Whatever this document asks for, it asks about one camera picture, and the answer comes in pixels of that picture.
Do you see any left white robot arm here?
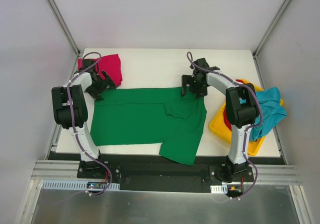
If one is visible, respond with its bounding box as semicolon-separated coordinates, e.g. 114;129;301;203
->
51;59;117;178

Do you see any red t shirt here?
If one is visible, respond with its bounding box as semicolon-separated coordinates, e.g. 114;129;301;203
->
223;83;250;130

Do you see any folded magenta t shirt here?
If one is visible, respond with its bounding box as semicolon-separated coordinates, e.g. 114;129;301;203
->
77;54;124;87

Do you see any left aluminium frame post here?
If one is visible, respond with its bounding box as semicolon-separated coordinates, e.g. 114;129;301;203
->
46;0;81;57

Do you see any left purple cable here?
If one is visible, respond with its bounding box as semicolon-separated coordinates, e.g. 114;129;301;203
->
66;52;112;197

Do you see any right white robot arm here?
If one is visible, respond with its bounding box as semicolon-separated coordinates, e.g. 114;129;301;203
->
181;52;263;183

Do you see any right aluminium frame post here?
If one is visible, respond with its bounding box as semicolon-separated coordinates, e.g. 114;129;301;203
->
252;0;293;59

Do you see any aluminium frame post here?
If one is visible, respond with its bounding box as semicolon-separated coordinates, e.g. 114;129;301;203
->
252;0;293;59
46;0;81;57

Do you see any teal t shirt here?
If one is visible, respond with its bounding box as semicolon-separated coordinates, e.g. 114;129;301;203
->
249;87;287;141

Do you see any green t shirt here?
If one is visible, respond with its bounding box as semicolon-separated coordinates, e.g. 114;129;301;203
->
90;87;207;166

